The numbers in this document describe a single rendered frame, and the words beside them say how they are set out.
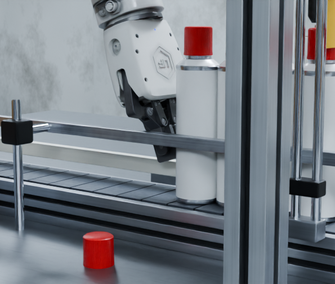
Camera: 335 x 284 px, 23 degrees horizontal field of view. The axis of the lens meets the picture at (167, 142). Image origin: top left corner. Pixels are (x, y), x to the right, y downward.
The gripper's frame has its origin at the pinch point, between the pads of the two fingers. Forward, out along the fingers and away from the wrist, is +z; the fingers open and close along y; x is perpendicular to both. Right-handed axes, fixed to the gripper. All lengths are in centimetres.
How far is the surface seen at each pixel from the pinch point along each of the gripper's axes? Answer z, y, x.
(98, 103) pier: -64, 360, 320
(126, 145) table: -5, 50, 48
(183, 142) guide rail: 0.7, -4.3, -5.4
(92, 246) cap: 8.9, -16.0, 1.5
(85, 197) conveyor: 3.5, -5.4, 10.4
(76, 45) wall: -114, 380, 343
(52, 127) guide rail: -6.3, -4.3, 13.8
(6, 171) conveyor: -3.3, -1.4, 27.6
